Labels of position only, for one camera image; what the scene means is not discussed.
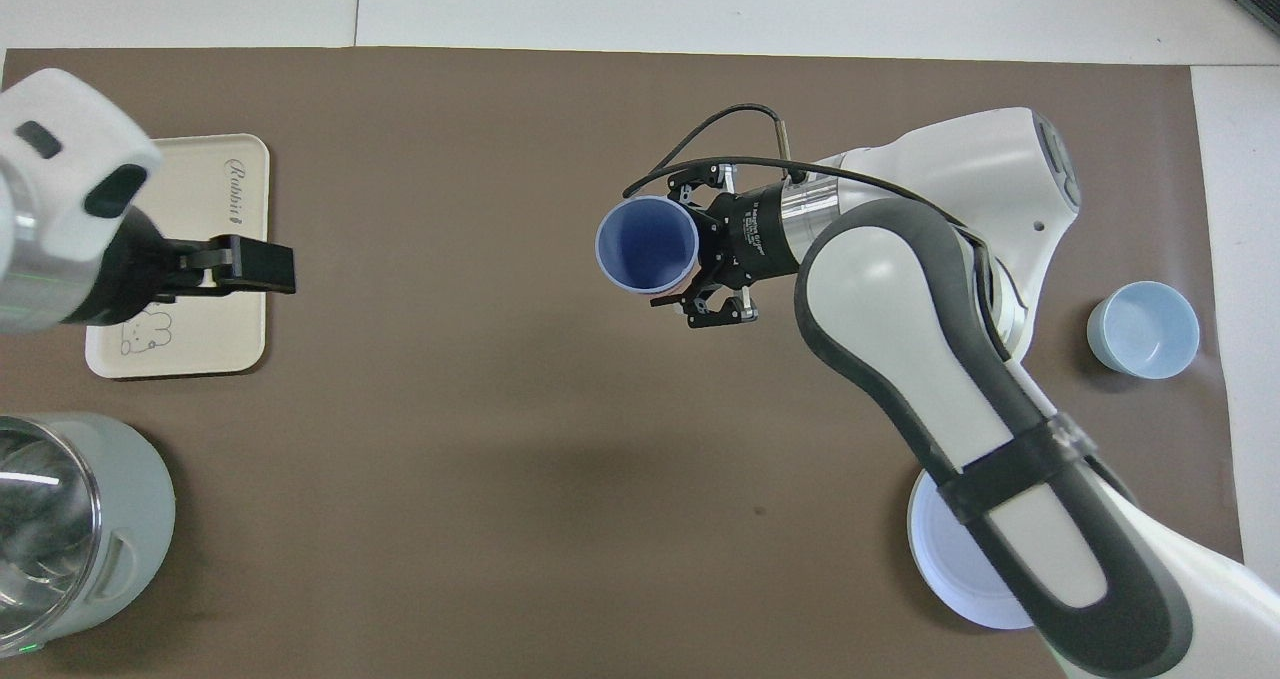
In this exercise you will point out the brown table mat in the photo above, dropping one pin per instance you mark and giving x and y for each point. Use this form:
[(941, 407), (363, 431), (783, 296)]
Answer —
[(500, 459)]

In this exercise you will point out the light blue bowl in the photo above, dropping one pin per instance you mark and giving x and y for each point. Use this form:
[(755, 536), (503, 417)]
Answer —
[(1145, 327)]

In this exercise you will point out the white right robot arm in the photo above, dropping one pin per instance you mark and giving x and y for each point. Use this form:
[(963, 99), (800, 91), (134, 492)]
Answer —
[(960, 289)]

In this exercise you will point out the cream tray with bear print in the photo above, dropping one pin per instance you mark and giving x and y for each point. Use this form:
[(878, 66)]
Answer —
[(225, 339)]

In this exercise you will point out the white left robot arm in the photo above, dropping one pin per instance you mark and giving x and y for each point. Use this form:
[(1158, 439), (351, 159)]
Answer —
[(55, 199)]

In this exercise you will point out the blue plastic cup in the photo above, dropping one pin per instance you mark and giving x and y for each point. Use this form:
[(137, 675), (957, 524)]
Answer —
[(647, 244)]

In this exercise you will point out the blue plastic plate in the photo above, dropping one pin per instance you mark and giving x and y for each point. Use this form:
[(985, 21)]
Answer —
[(950, 569)]

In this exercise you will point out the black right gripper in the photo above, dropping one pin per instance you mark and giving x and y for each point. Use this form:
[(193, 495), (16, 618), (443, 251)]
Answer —
[(755, 239)]

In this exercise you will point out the pale green cooking pot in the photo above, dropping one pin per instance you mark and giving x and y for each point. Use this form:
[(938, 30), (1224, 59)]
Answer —
[(135, 519)]

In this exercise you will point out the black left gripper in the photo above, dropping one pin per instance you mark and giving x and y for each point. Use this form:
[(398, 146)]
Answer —
[(135, 269)]

